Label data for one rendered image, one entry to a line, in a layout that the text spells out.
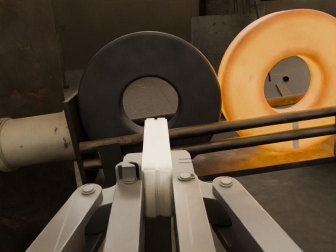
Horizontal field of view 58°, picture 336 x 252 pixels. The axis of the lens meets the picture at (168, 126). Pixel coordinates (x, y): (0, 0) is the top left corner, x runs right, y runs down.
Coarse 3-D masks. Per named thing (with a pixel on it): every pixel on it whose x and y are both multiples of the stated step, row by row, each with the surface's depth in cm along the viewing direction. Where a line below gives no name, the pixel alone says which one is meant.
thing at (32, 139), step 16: (0, 128) 32; (16, 128) 32; (32, 128) 32; (48, 128) 32; (64, 128) 31; (0, 144) 31; (16, 144) 31; (32, 144) 32; (48, 144) 32; (64, 144) 31; (0, 160) 32; (16, 160) 32; (32, 160) 33; (48, 160) 33
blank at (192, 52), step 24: (120, 48) 30; (144, 48) 30; (168, 48) 30; (192, 48) 30; (96, 72) 31; (120, 72) 31; (144, 72) 31; (168, 72) 31; (192, 72) 31; (96, 96) 31; (120, 96) 32; (192, 96) 32; (216, 96) 32; (96, 120) 32; (120, 120) 32; (192, 120) 33; (216, 120) 33
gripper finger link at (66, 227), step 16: (80, 192) 13; (96, 192) 13; (64, 208) 12; (80, 208) 12; (48, 224) 12; (64, 224) 12; (80, 224) 12; (48, 240) 11; (64, 240) 11; (80, 240) 12; (96, 240) 13
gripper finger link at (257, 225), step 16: (224, 176) 14; (224, 192) 13; (240, 192) 13; (224, 208) 13; (240, 208) 12; (256, 208) 12; (240, 224) 11; (256, 224) 11; (272, 224) 11; (224, 240) 13; (240, 240) 12; (256, 240) 10; (272, 240) 10; (288, 240) 10
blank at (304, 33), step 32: (256, 32) 30; (288, 32) 30; (320, 32) 30; (224, 64) 32; (256, 64) 31; (320, 64) 32; (224, 96) 32; (256, 96) 32; (320, 96) 33; (256, 128) 33; (288, 128) 33
